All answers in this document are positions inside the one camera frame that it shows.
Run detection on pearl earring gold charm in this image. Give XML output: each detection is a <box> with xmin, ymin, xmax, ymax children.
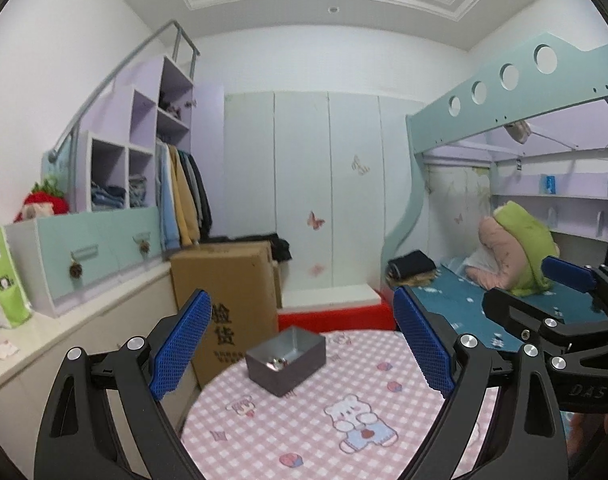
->
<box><xmin>266</xmin><ymin>358</ymin><xmax>289</xmax><ymax>372</ymax></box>

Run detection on right hand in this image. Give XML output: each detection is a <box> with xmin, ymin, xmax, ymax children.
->
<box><xmin>566</xmin><ymin>413</ymin><xmax>608</xmax><ymax>465</ymax></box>

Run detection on blue bed mattress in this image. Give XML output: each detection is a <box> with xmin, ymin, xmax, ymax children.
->
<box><xmin>408</xmin><ymin>253</ymin><xmax>608</xmax><ymax>426</ymax></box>

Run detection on beige low cabinet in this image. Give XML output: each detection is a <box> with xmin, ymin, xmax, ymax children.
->
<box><xmin>0</xmin><ymin>264</ymin><xmax>195</xmax><ymax>479</ymax></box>

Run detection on folded dark clothes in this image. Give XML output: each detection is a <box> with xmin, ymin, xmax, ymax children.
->
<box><xmin>385</xmin><ymin>250</ymin><xmax>436</xmax><ymax>286</ymax></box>

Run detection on green paper bag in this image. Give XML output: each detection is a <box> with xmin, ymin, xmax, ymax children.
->
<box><xmin>0</xmin><ymin>228</ymin><xmax>32</xmax><ymax>330</ymax></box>

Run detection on red storage ottoman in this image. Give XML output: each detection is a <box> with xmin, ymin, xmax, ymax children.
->
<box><xmin>278</xmin><ymin>292</ymin><xmax>396</xmax><ymax>334</ymax></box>

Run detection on pink checkered tablecloth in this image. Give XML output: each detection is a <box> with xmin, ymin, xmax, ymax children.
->
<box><xmin>179</xmin><ymin>328</ymin><xmax>500</xmax><ymax>480</ymax></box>

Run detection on teal drawer cabinet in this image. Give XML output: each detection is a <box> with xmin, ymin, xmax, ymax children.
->
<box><xmin>5</xmin><ymin>207</ymin><xmax>162</xmax><ymax>318</ymax></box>

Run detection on white ottoman top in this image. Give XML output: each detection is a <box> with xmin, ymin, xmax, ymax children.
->
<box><xmin>282</xmin><ymin>284</ymin><xmax>381</xmax><ymax>313</ymax></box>

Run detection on large cardboard box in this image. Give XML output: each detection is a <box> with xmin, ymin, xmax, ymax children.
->
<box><xmin>170</xmin><ymin>244</ymin><xmax>278</xmax><ymax>387</ymax></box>

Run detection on dark metal tin box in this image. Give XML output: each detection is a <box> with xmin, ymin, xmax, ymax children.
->
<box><xmin>245</xmin><ymin>326</ymin><xmax>327</xmax><ymax>398</ymax></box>

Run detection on strawberry plush toy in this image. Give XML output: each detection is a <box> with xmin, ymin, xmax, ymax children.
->
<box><xmin>14</xmin><ymin>176</ymin><xmax>70</xmax><ymax>223</ymax></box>

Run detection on white wardrobe doors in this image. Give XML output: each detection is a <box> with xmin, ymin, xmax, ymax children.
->
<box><xmin>217</xmin><ymin>92</ymin><xmax>423</xmax><ymax>292</ymax></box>

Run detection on hanging clothes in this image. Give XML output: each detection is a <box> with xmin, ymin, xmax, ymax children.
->
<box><xmin>155</xmin><ymin>140</ymin><xmax>213</xmax><ymax>252</ymax></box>

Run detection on black clothes on box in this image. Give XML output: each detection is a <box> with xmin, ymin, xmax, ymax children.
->
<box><xmin>203</xmin><ymin>232</ymin><xmax>292</xmax><ymax>263</ymax></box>

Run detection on purple cubby shelf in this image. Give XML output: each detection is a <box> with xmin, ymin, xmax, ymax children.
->
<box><xmin>75</xmin><ymin>54</ymin><xmax>197</xmax><ymax>211</ymax></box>

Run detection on metal stair handrail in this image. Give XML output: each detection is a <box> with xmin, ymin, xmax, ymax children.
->
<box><xmin>42</xmin><ymin>20</ymin><xmax>200</xmax><ymax>212</ymax></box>

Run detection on teal bunk bed frame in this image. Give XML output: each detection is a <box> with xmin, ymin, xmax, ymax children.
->
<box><xmin>381</xmin><ymin>32</ymin><xmax>608</xmax><ymax>266</ymax></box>

